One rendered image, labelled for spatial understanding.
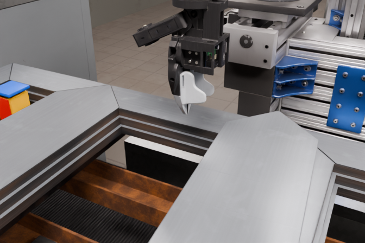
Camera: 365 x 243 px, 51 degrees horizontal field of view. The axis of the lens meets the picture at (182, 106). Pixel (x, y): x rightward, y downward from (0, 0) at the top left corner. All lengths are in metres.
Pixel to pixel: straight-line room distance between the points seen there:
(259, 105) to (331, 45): 0.23
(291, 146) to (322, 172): 0.08
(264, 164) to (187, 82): 0.19
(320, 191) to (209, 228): 0.19
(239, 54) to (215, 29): 0.37
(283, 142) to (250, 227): 0.23
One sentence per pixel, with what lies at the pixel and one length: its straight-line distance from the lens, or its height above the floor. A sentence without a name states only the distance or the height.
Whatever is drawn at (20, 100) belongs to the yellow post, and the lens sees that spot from 0.96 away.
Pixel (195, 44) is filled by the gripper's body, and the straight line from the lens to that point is 0.61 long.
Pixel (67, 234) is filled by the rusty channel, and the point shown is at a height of 0.72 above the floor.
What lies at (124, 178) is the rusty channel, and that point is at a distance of 0.90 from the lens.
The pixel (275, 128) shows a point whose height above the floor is 0.87.
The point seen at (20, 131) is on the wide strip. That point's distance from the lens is 0.81.
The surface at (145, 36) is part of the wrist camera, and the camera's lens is 0.67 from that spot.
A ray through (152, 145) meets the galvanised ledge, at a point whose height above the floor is 0.68.
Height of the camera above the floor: 1.25
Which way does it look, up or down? 27 degrees down
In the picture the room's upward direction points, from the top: straight up
